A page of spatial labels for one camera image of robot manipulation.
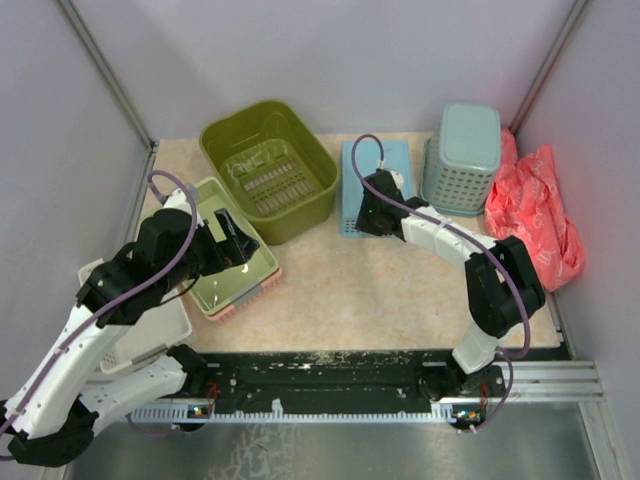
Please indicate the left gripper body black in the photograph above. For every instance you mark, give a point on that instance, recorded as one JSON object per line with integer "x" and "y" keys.
{"x": 206, "y": 254}

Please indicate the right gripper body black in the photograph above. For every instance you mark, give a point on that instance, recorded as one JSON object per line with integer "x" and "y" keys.
{"x": 367, "y": 221}

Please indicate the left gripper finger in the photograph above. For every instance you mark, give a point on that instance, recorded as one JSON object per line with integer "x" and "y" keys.
{"x": 230, "y": 228}
{"x": 239, "y": 249}

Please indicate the light green shallow basket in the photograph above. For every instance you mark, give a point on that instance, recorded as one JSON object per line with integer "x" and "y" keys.
{"x": 223, "y": 292}

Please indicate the pink shallow basket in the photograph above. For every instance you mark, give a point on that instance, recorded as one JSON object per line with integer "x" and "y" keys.
{"x": 245, "y": 305}

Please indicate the light blue shallow basket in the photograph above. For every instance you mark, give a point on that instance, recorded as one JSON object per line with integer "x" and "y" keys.
{"x": 397, "y": 158}

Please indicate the large olive green container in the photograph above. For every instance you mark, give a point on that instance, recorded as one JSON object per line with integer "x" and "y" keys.
{"x": 277, "y": 172}

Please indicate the tall teal perforated basket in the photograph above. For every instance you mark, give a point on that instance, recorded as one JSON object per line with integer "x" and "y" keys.
{"x": 461, "y": 159}

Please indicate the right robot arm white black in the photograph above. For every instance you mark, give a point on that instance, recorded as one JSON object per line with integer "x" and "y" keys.
{"x": 503, "y": 289}

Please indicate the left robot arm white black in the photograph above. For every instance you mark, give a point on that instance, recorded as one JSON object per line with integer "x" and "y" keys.
{"x": 53, "y": 418}

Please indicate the white shallow basket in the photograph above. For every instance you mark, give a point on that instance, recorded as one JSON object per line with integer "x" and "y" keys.
{"x": 156, "y": 331}

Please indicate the red plastic bag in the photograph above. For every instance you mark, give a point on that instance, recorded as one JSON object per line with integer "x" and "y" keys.
{"x": 525, "y": 201}

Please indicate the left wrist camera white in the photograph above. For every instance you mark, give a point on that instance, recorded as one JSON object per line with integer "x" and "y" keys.
{"x": 179, "y": 199}

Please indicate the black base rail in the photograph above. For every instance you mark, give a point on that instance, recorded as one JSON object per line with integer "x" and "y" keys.
{"x": 332, "y": 387}

